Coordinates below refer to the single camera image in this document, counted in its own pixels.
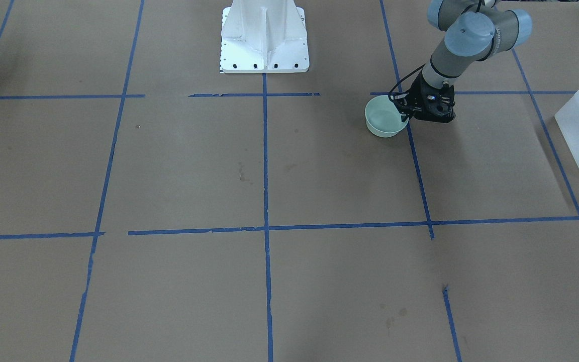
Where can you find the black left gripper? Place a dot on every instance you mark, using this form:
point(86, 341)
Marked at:
point(419, 92)

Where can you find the mint green bowl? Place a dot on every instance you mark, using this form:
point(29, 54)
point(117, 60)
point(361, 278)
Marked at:
point(383, 119)

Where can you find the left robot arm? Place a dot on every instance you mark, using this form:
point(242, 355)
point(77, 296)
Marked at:
point(474, 31)

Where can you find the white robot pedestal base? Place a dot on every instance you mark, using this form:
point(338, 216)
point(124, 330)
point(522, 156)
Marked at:
point(264, 37)

